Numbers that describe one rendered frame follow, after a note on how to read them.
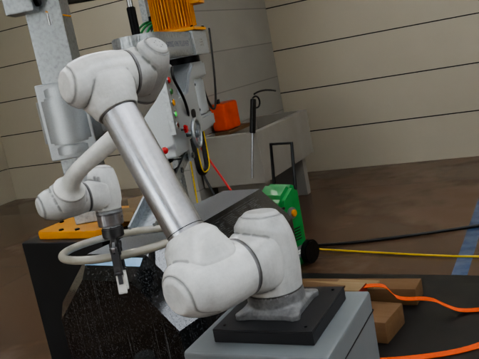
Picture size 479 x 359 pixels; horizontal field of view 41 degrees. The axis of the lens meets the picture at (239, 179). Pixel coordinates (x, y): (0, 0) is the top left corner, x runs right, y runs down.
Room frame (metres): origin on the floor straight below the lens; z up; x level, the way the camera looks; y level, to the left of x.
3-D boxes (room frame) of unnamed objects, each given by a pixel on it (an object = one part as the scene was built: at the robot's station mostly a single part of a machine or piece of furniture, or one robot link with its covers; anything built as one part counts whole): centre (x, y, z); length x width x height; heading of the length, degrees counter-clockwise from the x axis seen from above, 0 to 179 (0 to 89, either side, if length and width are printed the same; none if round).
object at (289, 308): (1.68, -0.05, 0.87); 0.22 x 0.18 x 0.06; 153
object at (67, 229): (3.58, 0.83, 0.76); 0.49 x 0.49 x 0.05; 58
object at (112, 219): (2.18, 0.46, 1.06); 0.09 x 0.09 x 0.06
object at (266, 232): (1.65, -0.03, 1.00); 0.18 x 0.16 x 0.22; 131
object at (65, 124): (3.61, 0.64, 1.36); 0.74 x 0.34 x 0.25; 98
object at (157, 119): (3.11, 0.32, 1.32); 0.36 x 0.22 x 0.45; 167
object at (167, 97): (2.94, 0.24, 1.37); 0.08 x 0.03 x 0.28; 167
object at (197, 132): (3.12, 0.19, 1.19); 0.15 x 0.10 x 0.15; 167
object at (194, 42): (3.37, 0.26, 1.61); 0.96 x 0.25 x 0.17; 167
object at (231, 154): (6.25, -0.25, 0.43); 1.30 x 0.62 x 0.86; 153
